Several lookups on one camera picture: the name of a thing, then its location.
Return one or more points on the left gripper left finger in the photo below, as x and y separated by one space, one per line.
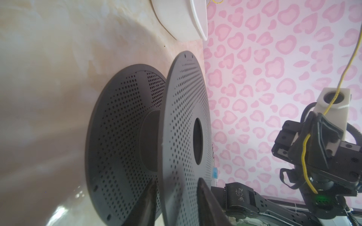
144 211

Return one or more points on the black perforated cable spool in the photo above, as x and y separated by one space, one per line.
149 130

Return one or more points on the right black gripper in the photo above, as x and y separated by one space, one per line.
326 169

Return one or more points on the white plastic tray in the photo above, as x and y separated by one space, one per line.
185 20

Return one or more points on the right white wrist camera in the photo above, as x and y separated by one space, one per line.
338 113

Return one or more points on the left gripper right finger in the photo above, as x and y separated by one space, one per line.
210 211

